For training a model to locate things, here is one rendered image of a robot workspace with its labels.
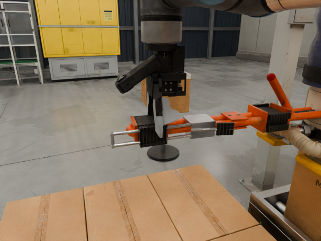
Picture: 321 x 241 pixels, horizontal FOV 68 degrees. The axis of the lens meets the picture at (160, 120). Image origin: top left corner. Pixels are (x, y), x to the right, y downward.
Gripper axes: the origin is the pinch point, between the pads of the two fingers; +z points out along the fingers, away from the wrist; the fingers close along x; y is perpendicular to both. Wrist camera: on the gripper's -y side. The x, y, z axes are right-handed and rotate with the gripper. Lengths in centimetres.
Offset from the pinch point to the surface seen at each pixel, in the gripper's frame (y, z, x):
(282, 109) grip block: 37.6, -1.9, -0.1
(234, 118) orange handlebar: 21.9, -0.9, -1.4
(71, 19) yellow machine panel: -81, -51, 709
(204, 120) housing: 13.2, -1.1, -1.5
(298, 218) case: 72, 59, 16
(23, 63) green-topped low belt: -219, 63, 683
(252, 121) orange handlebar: 27.2, 0.2, -2.1
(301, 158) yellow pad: 42.4, 11.6, -5.6
